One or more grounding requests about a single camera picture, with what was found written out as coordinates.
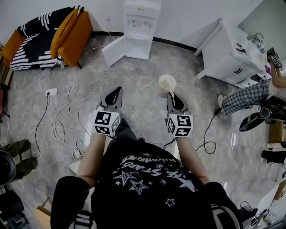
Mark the white water dispenser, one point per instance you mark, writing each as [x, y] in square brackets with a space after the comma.
[139, 42]

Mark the white power strip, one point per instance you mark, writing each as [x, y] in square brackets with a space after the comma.
[51, 92]

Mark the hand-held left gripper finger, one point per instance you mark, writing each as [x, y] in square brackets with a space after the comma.
[110, 98]
[118, 99]

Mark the person's right forearm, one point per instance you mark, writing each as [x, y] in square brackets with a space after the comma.
[190, 156]

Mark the black and white striped blanket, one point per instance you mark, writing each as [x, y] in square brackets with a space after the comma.
[33, 49]

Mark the person's left forearm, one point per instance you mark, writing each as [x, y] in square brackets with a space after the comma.
[93, 156]

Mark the wooden stool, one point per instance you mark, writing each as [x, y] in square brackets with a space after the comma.
[277, 132]

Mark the black round helmet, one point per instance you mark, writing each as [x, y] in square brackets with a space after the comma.
[6, 167]

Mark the person's dark trouser leg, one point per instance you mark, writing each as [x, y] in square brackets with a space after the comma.
[124, 132]

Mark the white power adapter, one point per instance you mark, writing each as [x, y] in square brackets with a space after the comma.
[78, 153]

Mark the thin orange cushion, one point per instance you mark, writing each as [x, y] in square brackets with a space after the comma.
[61, 35]

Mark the orange sofa seat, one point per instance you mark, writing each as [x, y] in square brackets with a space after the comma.
[12, 48]

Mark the large orange cushion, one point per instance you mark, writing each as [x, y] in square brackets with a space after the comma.
[76, 38]

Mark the white cabinet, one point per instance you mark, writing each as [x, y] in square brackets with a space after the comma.
[223, 56]

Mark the another person's forearm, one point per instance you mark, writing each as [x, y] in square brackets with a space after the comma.
[278, 77]

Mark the cream paper cup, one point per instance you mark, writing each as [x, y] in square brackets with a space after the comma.
[167, 83]

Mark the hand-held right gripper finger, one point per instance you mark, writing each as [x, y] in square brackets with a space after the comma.
[171, 101]
[179, 103]

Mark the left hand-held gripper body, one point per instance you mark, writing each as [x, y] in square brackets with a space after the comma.
[105, 121]

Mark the person's black star-print shirt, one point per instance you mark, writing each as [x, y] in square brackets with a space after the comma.
[145, 201]

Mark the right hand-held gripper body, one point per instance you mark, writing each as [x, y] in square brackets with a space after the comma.
[181, 125]

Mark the metal faucet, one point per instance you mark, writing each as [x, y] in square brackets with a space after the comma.
[257, 35]

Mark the olive boot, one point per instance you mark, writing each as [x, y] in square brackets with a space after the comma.
[16, 147]
[26, 166]

